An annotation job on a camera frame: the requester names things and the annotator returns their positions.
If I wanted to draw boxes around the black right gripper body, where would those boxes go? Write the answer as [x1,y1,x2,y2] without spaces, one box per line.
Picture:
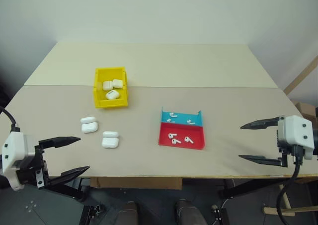
[275,129,296,168]

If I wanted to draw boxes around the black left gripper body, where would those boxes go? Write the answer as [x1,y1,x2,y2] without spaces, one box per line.
[15,145,50,190]

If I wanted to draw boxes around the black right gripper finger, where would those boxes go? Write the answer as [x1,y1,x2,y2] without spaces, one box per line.
[238,154,284,167]
[239,116,285,130]

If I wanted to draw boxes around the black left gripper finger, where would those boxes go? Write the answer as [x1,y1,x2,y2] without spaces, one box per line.
[38,136,82,150]
[47,165,91,186]

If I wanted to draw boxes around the brown cardboard box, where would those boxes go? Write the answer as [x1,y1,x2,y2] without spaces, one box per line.
[290,100,318,129]

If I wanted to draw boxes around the yellow plastic bin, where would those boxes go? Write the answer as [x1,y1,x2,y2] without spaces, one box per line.
[93,66,130,109]

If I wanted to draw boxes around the black table leg brace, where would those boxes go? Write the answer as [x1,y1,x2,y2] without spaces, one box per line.
[47,178,90,202]
[218,176,295,200]

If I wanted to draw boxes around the slanted wooden beam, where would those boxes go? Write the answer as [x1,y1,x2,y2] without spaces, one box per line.
[283,55,318,96]

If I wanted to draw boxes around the cardboard sheet under table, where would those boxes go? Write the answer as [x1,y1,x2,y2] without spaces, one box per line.
[89,177,183,191]

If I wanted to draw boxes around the red plastic tray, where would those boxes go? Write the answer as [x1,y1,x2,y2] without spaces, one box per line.
[158,122,207,151]

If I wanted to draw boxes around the blue plastic tray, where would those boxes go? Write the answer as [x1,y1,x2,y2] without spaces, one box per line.
[160,106,204,127]

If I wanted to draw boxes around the dark rounded shape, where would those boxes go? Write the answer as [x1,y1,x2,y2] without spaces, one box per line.
[173,198,207,225]

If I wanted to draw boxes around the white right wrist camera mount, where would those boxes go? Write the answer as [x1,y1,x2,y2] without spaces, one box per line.
[277,114,315,160]

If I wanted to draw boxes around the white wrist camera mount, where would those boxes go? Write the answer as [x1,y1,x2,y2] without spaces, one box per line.
[277,114,315,160]
[1,132,38,192]

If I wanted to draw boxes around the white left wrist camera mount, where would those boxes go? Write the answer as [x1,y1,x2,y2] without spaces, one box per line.
[1,132,38,192]

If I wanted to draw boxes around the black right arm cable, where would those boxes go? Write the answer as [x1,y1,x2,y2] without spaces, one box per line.
[276,145,304,225]

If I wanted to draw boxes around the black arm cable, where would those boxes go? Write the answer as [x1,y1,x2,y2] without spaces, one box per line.
[276,145,304,225]
[0,105,20,135]

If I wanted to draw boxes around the light wooden frame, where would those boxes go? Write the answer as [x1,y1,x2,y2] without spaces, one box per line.
[262,182,318,217]

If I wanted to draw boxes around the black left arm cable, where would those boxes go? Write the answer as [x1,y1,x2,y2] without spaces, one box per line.
[0,105,20,135]

